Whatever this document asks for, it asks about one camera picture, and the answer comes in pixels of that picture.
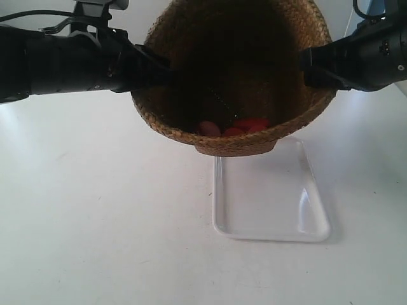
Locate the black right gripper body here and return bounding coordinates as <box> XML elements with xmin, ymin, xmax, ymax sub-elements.
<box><xmin>330</xmin><ymin>11</ymin><xmax>406</xmax><ymax>92</ymax></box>

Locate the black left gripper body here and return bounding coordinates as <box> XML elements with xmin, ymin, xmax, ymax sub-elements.
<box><xmin>24</xmin><ymin>28</ymin><xmax>131</xmax><ymax>95</ymax></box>

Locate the woven straw basket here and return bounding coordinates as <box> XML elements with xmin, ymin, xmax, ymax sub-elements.
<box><xmin>132</xmin><ymin>1</ymin><xmax>336</xmax><ymax>157</ymax></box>

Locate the red round disc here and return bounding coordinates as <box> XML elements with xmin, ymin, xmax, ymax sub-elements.
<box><xmin>222</xmin><ymin>127</ymin><xmax>245</xmax><ymax>137</ymax></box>

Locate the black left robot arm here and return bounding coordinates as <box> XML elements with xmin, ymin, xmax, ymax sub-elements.
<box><xmin>1</xmin><ymin>26</ymin><xmax>175</xmax><ymax>103</ymax></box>

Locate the white rectangular plastic tray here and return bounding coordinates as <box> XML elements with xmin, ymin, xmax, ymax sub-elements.
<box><xmin>212</xmin><ymin>137</ymin><xmax>331</xmax><ymax>243</ymax></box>

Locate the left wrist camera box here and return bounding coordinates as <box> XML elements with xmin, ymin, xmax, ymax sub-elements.
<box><xmin>73</xmin><ymin>0</ymin><xmax>129</xmax><ymax>19</ymax></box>

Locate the black cable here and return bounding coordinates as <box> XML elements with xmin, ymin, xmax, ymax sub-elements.
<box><xmin>0</xmin><ymin>9</ymin><xmax>76</xmax><ymax>24</ymax></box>

